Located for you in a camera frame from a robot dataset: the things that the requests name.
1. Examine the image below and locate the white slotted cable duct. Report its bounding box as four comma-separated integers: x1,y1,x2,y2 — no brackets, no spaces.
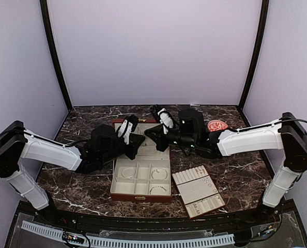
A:
21,221,235,247

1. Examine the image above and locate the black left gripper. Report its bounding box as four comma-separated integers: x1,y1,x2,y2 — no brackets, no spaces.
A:
99,132,145,165

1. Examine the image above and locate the red jewelry box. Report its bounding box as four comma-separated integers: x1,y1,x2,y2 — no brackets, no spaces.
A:
109,118,173,203

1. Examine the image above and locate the red white patterned bowl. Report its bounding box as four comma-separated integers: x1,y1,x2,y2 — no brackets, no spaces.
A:
207,120,228,132

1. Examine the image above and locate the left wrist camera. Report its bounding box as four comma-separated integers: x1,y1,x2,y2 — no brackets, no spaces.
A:
89,115,139,150

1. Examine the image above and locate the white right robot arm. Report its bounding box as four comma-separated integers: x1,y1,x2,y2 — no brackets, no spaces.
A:
144,108,307,224

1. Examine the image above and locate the black frame post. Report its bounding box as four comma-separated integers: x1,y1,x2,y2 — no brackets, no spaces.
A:
238,0,269,111
39,0,73,111

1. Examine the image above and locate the silver bracelet in box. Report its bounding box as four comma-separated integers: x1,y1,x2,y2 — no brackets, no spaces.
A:
149,185,169,195
151,168,170,180
121,167,136,179

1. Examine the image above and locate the black front table rail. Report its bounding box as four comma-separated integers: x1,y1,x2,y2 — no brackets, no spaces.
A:
16,198,296,235

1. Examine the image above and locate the right black frame post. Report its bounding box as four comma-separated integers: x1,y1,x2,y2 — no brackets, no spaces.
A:
238,0,269,111

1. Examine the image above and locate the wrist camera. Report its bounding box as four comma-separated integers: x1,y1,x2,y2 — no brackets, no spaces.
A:
89,115,139,150
149,104,205,135

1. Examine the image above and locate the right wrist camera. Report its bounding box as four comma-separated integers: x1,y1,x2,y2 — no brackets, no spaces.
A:
149,104,205,135

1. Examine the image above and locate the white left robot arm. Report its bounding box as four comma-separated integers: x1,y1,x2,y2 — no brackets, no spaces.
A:
0,116,145,225

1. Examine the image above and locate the red jewelry tray insert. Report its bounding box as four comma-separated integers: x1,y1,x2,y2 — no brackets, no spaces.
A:
172,166,225,219

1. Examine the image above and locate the left black frame post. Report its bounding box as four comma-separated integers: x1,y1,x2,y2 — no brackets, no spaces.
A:
39,0,73,111

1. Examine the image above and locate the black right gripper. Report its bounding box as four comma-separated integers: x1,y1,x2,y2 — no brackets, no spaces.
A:
145,123,197,151

